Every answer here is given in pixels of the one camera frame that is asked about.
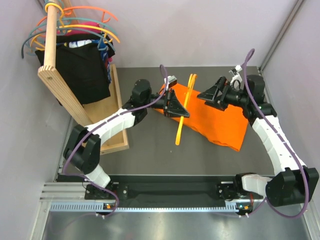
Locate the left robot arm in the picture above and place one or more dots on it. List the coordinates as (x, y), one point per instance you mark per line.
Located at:
(83, 147)

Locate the blue hanging garment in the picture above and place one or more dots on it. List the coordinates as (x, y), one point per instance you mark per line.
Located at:
(104, 49)

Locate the wooden rack base tray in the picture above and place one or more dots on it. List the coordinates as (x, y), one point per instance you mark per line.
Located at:
(113, 139)

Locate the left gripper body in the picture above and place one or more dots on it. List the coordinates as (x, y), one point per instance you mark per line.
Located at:
(162, 103)

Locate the orange trousers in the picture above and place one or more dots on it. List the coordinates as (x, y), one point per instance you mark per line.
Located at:
(224, 128)

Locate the pink hanging garment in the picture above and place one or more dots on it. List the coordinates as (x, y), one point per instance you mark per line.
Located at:
(91, 30)

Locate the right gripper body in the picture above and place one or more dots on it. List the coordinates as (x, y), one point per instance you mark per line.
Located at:
(230, 96)

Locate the aluminium frame rail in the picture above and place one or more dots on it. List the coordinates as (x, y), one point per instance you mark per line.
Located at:
(162, 208)

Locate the teal hanger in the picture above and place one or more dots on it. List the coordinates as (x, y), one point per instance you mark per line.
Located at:
(108, 29)

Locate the corner aluminium profile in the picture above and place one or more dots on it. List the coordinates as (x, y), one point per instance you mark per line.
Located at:
(298, 4)

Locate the yellow hanger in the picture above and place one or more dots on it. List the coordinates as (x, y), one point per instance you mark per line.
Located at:
(190, 87)
(50, 3)

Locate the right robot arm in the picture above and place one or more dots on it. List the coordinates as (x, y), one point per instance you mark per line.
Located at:
(293, 182)

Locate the orange hanger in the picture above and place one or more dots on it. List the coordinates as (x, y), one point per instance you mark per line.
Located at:
(82, 14)

